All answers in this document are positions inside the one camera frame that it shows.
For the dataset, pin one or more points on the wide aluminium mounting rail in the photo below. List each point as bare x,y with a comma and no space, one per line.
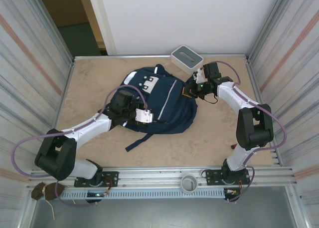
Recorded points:
154,175

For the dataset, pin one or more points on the thin aluminium table edge rail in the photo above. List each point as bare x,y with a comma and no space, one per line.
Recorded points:
124,56

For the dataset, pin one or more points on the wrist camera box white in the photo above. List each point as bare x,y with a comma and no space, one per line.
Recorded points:
199,75
144,115

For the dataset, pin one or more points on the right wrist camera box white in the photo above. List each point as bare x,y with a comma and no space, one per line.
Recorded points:
199,75

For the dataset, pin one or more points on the white tissue box grey top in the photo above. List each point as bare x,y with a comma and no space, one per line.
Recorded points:
187,59

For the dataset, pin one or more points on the navy blue student backpack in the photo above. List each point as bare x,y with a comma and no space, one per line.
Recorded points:
174,113

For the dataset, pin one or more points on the brown wooden door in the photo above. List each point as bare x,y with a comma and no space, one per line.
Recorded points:
62,6

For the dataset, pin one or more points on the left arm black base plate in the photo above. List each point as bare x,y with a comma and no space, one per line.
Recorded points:
112,178

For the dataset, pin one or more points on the small red and black stick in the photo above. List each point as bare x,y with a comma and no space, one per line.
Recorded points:
233,146

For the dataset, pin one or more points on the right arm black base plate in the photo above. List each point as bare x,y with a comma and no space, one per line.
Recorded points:
211,178

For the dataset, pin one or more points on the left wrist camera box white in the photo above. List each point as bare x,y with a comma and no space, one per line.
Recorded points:
144,115

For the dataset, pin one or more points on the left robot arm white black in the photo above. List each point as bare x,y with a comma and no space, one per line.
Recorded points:
89,125

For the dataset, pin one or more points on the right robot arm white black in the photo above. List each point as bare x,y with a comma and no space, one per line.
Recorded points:
231,93

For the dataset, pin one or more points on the brown cloth bundle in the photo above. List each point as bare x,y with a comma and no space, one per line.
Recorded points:
37,191

